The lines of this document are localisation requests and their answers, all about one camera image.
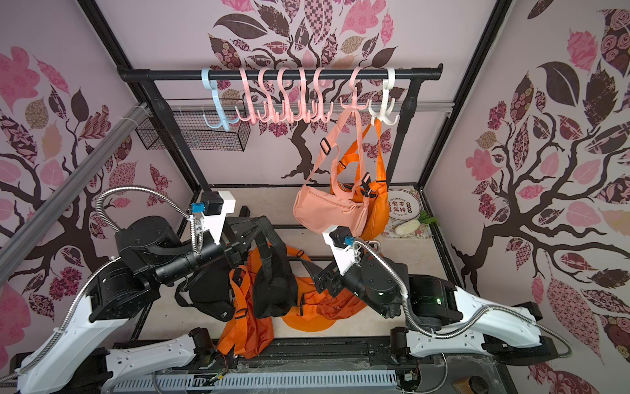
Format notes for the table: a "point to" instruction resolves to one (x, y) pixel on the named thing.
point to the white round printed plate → (404, 205)
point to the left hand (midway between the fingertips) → (263, 225)
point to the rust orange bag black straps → (340, 304)
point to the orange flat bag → (306, 317)
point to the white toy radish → (406, 226)
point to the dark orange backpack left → (247, 335)
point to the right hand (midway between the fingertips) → (316, 249)
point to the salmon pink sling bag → (320, 208)
